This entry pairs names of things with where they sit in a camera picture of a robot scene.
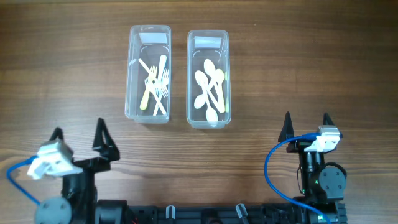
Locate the right clear plastic container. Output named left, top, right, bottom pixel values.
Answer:
left=187, top=30, right=232, bottom=129

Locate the pale blue white fork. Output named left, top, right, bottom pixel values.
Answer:
left=155, top=55, right=167, bottom=95

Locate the clear plastic container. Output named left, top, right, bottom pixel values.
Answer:
left=187, top=30, right=232, bottom=129
left=124, top=25, right=172, bottom=124

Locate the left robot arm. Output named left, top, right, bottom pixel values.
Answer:
left=28, top=118, right=139, bottom=223

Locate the cream spoon lowest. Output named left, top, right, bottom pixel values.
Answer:
left=194, top=81, right=219, bottom=109

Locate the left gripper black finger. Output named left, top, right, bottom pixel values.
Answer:
left=49, top=127, right=64, bottom=141
left=92, top=118, right=120, bottom=161

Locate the left clear plastic container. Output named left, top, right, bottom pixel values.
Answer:
left=124, top=25, right=172, bottom=124

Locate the white fork pointing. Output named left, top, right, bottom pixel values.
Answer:
left=154, top=68, right=170, bottom=99

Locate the yellow plastic fork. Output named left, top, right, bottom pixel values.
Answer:
left=140, top=65, right=157, bottom=110

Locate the white fork thin handle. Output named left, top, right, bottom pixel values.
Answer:
left=138, top=59, right=158, bottom=84

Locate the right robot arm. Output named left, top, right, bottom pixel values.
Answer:
left=286, top=113, right=348, bottom=223

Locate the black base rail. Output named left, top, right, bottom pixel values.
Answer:
left=93, top=198, right=348, bottom=224

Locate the white spoon long thin handle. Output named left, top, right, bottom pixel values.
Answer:
left=195, top=70, right=225, bottom=113

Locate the cream fork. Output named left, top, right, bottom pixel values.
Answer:
left=145, top=78, right=166, bottom=115

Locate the right blue cable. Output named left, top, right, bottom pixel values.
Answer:
left=264, top=133, right=333, bottom=224

